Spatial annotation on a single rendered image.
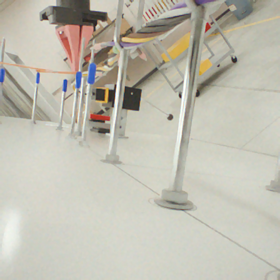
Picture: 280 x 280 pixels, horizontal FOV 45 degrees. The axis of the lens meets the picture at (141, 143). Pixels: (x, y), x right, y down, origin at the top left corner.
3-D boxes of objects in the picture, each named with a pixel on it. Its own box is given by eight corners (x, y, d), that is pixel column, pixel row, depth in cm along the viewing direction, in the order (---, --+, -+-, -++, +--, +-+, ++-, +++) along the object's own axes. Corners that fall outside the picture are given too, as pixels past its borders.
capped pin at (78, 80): (63, 137, 44) (70, 70, 43) (73, 137, 45) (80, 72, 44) (69, 138, 43) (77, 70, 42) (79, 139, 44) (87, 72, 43)
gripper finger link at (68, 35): (108, 72, 59) (107, 15, 57) (69, 70, 55) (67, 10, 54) (92, 73, 64) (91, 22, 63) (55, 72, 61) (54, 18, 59)
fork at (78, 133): (81, 135, 51) (93, 40, 50) (86, 136, 50) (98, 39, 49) (69, 134, 50) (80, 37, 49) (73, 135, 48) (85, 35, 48)
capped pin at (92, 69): (74, 145, 34) (85, 60, 34) (76, 144, 36) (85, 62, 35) (89, 147, 34) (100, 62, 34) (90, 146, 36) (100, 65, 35)
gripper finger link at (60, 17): (95, 71, 58) (94, 14, 56) (54, 70, 54) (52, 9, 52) (80, 72, 63) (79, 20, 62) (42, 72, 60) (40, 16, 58)
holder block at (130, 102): (139, 111, 61) (142, 89, 61) (111, 107, 58) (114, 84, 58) (127, 110, 64) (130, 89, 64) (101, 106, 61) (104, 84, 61)
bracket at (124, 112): (128, 138, 60) (132, 110, 60) (116, 137, 59) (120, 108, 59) (117, 135, 64) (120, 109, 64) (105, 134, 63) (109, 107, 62)
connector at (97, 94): (118, 102, 59) (119, 90, 59) (94, 99, 56) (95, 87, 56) (109, 102, 62) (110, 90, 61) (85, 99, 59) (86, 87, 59)
